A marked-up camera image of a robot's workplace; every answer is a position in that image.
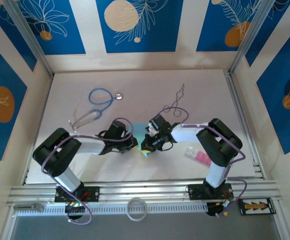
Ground black orange terminal block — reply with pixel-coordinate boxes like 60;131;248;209
238;197;277;216

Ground light blue paper sheet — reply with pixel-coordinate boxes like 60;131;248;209
132;122;151;159

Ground metal wire tongs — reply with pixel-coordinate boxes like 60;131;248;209
162;83;187;117

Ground white tape ring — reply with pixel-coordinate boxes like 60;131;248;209
126;197;149;222

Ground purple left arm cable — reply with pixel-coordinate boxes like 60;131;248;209
41;117;135;225

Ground aluminium corner post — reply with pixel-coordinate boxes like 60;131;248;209
227;0;271;76
2;0;55;78

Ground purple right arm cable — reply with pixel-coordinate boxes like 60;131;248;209
159;107;248;219

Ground pink and clear pill box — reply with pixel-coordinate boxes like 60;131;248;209
184;146;212;167

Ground aluminium front rail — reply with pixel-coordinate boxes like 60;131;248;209
6;178;282;207

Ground aluminium side rail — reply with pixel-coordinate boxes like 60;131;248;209
224;69;265;180

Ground small metal bracket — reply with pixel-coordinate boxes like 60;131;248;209
12;202;45;212

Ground blue stethoscope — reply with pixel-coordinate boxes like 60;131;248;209
67;87;125;134

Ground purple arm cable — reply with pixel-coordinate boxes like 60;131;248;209
41;117;135;225
159;107;248;219

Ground white slotted cable duct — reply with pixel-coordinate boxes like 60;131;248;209
14;202;209;217

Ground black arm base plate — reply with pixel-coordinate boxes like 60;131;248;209
187;183;234;201
54;185;101;204

